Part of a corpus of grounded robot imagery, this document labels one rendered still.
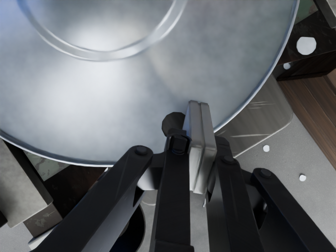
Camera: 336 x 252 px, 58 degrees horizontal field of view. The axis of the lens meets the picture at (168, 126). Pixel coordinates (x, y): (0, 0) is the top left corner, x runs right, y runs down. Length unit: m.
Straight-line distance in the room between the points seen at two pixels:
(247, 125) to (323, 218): 1.00
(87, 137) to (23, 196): 0.21
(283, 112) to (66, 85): 0.17
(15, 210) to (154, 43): 0.30
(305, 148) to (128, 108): 0.94
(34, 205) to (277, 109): 0.32
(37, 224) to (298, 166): 0.88
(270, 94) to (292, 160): 0.88
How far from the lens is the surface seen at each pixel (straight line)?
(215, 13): 0.24
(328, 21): 0.45
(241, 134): 0.24
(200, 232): 1.13
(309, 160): 1.14
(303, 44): 0.40
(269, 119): 0.25
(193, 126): 0.18
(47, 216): 0.46
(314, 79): 0.80
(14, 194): 0.44
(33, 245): 0.47
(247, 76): 0.24
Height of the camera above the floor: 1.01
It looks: 84 degrees down
